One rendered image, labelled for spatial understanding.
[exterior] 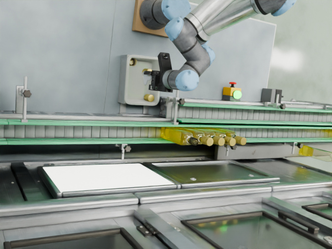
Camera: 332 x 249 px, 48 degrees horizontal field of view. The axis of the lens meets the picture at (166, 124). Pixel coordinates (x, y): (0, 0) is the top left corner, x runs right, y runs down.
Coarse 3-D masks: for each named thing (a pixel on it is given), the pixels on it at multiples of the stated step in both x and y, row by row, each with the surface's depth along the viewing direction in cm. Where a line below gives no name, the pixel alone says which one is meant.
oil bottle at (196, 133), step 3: (183, 129) 169; (186, 129) 167; (189, 129) 166; (192, 129) 167; (195, 129) 168; (192, 132) 162; (195, 132) 161; (198, 132) 161; (201, 132) 162; (195, 135) 160; (198, 135) 160; (201, 135) 161; (204, 135) 162
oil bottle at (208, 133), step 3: (198, 129) 170; (201, 129) 170; (204, 129) 171; (204, 132) 164; (207, 132) 164; (210, 132) 164; (213, 132) 165; (207, 135) 163; (210, 135) 163; (213, 135) 164
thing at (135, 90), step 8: (136, 56) 169; (144, 56) 171; (128, 64) 168; (136, 64) 177; (144, 64) 179; (152, 64) 180; (128, 72) 168; (136, 72) 178; (128, 80) 176; (136, 80) 178; (128, 88) 177; (136, 88) 179; (144, 88) 181; (128, 96) 177; (136, 96) 179; (136, 104) 172; (144, 104) 174; (152, 104) 176
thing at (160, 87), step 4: (156, 72) 151; (164, 72) 146; (152, 76) 155; (156, 76) 151; (160, 76) 151; (152, 80) 155; (156, 80) 151; (160, 80) 151; (152, 84) 155; (156, 84) 151; (160, 84) 150; (152, 88) 155; (156, 88) 152; (160, 88) 150; (164, 88) 147
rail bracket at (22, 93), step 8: (24, 80) 137; (16, 88) 146; (24, 88) 138; (16, 96) 146; (24, 96) 133; (16, 104) 146; (24, 104) 138; (16, 112) 147; (24, 112) 139; (24, 120) 138
